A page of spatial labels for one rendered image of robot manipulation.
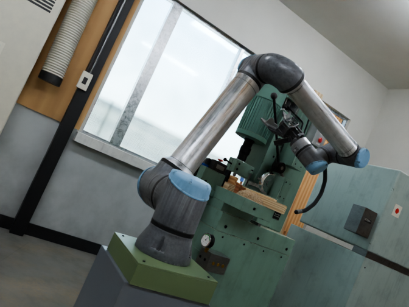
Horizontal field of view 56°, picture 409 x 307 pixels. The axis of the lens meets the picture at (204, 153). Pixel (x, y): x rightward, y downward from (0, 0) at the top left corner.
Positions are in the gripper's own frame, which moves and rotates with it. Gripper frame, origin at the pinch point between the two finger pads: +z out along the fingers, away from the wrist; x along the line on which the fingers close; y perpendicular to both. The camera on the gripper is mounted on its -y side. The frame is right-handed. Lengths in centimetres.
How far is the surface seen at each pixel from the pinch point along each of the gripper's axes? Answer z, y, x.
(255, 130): 1.7, -12.0, 3.3
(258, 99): 13.8, -3.7, -4.1
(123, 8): 155, -44, 4
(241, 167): -7.9, -28.2, 12.3
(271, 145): -5.8, -20.4, -6.5
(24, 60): 126, -55, 84
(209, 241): -38, -24, 53
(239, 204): -30.9, -14.4, 35.6
